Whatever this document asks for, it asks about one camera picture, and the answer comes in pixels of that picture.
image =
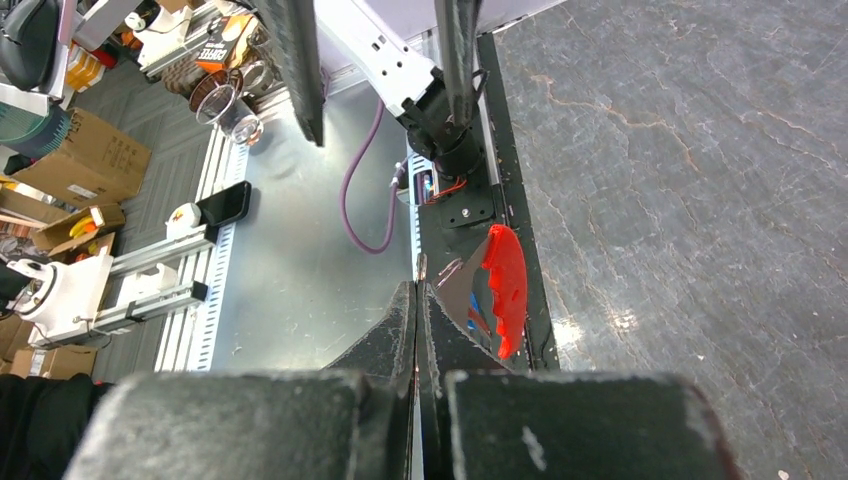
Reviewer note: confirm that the aluminium rail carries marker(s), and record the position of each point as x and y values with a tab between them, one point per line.
150	286

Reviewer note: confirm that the clear plastic cup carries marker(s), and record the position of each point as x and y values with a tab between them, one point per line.
218	100

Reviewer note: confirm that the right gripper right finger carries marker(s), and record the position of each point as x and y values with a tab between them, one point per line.
447	355

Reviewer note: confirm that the cardboard box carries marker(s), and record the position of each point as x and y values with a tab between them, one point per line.
95	164

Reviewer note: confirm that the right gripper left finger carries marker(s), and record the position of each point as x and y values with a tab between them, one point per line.
385	353

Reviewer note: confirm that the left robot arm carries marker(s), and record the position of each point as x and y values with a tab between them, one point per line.
435	102

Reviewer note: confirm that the black smartphone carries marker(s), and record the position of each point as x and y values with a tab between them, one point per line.
227	206

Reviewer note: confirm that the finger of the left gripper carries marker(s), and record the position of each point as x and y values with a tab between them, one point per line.
457	25
292	29

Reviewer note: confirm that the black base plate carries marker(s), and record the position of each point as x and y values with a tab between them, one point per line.
453	227

